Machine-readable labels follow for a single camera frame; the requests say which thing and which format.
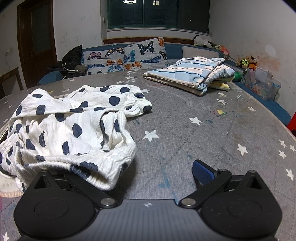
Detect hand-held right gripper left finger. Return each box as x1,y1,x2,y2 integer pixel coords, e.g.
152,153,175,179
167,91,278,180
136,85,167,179
28,171,116,209

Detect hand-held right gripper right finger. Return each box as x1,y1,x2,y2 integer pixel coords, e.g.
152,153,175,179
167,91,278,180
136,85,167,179
179,159,266,208

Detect white navy polka-dot pants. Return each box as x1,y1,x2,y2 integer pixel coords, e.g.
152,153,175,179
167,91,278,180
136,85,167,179
0,85,153,193

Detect grey star-print tablecloth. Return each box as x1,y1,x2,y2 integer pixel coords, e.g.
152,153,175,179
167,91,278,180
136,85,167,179
0,69,296,241

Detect round black induction hob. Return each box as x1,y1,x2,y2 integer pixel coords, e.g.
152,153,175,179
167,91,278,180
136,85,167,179
0,170,21,198

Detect yellow cloth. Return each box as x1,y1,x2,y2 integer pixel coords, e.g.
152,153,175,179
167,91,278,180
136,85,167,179
209,80,231,90

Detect blue sofa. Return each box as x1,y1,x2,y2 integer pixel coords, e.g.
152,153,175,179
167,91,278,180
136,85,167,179
38,43,292,127

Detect red plastic stool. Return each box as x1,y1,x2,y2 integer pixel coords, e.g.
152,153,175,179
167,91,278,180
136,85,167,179
286,109,296,136

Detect folded blue striped blanket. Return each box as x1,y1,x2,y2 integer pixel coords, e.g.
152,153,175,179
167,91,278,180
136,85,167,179
143,56,236,96

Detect clear plastic storage box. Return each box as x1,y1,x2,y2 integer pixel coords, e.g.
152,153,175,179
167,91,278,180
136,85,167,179
245,67,282,101

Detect grey cushion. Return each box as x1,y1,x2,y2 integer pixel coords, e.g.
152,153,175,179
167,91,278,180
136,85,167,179
182,46,219,60

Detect brown plush bear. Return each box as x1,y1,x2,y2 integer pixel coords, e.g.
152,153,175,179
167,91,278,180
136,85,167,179
236,56,258,69

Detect pink plush toy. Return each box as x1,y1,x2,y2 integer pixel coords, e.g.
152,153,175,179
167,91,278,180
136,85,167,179
218,45,231,56

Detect white and black plush dog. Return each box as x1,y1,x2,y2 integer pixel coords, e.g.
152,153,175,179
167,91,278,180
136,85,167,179
193,35,219,49

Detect butterfly print pillow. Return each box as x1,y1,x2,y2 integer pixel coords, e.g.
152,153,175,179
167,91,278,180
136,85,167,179
82,47,126,75
122,37,169,71

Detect dark wooden door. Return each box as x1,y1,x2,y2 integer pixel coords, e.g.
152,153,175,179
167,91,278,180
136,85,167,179
17,0,58,90

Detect dark window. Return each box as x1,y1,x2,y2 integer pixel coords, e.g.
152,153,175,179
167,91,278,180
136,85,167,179
106,0,212,31

